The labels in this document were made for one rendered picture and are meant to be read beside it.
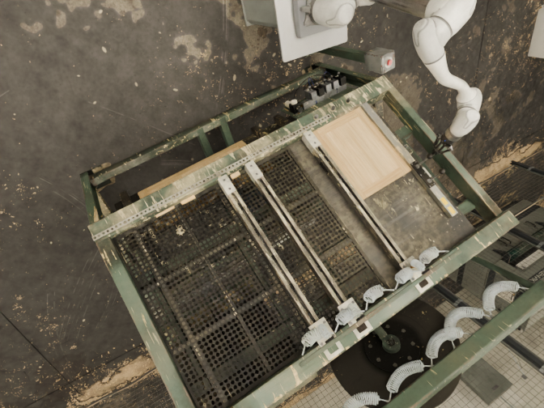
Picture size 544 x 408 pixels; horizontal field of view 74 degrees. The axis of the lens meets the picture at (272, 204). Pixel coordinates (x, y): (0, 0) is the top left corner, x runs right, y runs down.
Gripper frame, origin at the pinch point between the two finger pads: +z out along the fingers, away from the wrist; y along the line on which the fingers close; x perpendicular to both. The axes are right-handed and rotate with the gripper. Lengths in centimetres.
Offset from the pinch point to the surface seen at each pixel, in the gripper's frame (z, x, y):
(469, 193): 15.2, -13.1, -32.3
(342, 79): 6, 14, 78
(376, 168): 13.9, 31.1, 13.1
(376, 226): 11, 57, -18
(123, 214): 10, 181, 64
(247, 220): 8, 122, 24
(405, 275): -6, 69, -49
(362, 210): 8, 60, -6
